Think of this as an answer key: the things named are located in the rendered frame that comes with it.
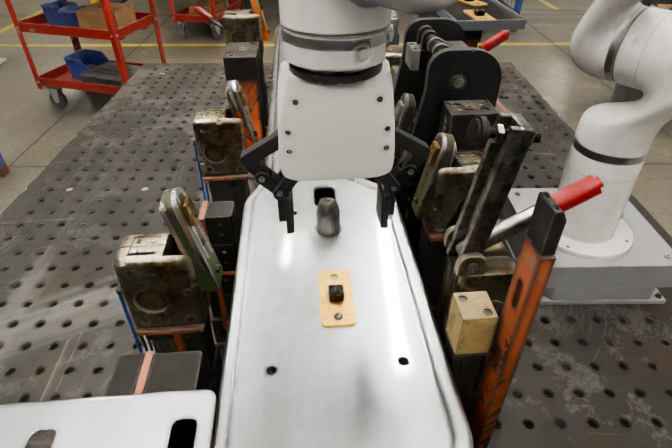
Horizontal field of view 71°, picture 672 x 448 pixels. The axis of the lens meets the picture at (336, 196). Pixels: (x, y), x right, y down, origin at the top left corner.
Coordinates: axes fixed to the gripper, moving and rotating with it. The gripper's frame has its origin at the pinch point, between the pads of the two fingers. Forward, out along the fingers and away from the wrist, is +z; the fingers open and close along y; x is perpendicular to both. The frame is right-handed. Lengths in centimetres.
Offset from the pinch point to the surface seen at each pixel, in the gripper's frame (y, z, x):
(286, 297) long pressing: 5.7, 12.0, -0.8
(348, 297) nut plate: -1.3, 11.8, 0.1
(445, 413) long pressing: -8.6, 12.2, 14.3
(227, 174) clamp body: 17.2, 18.5, -38.6
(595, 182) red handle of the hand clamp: -25.5, -2.6, 0.5
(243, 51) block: 16, 9, -80
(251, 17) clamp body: 15, 6, -102
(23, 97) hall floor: 208, 110, -309
